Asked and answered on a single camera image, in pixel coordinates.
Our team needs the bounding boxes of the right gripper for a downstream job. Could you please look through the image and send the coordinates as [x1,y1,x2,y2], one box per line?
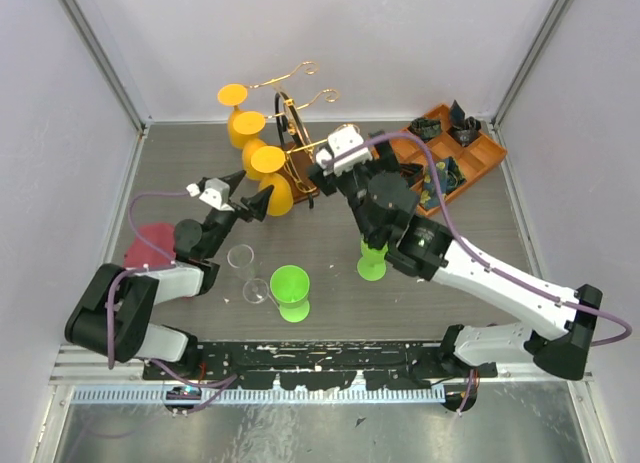
[306,129,399,244]

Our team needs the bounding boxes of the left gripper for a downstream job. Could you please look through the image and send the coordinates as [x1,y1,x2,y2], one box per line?
[204,169,273,258]

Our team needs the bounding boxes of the orange goblet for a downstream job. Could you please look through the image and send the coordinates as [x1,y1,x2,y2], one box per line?
[251,146,294,217]
[233,111,266,181]
[217,83,248,149]

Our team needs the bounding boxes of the green goblet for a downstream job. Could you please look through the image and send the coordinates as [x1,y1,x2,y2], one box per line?
[269,265,310,323]
[357,239,388,282]

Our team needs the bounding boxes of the clear wine glass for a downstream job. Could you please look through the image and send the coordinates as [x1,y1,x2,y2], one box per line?
[227,244,278,307]

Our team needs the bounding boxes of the green goblet front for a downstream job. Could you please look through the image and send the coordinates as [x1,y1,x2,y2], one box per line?
[269,265,310,323]

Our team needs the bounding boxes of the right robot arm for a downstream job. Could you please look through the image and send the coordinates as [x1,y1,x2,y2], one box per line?
[308,125,602,381]

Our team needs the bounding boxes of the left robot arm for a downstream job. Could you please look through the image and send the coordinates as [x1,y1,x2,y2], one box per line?
[64,170,274,379]

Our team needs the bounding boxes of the gold wine glass rack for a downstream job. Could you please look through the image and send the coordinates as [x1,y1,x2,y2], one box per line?
[247,60,340,209]

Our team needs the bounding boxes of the dark green folded tie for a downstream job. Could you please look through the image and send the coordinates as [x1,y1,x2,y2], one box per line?
[408,117,442,142]

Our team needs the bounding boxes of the blue floral folded tie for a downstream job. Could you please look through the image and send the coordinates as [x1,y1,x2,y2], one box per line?
[420,157,467,210]

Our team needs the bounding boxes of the red cloth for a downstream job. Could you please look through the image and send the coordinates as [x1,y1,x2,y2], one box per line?
[123,221,201,300]

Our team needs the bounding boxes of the wooden compartment tray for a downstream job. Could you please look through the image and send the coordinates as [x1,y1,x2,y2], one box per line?
[391,104,507,217]

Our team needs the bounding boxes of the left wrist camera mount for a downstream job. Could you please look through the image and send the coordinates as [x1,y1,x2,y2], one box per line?
[186,178,233,211]

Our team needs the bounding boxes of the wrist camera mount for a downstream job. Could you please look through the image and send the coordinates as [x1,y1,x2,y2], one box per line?
[186,178,233,211]
[314,124,373,176]

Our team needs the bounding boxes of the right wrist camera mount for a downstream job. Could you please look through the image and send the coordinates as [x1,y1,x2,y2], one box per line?
[314,124,373,176]

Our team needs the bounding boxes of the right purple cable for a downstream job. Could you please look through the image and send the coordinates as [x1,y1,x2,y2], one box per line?
[319,132,630,347]

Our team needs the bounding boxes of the purple cable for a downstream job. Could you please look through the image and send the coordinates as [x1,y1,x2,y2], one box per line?
[319,132,630,347]
[107,190,239,414]

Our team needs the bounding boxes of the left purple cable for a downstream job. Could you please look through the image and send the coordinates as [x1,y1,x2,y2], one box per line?
[107,190,239,414]

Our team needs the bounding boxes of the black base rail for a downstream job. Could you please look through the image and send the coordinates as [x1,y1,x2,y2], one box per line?
[168,340,497,391]

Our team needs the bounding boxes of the grey cable duct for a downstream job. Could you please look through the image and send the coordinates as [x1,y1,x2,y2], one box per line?
[70,384,446,405]

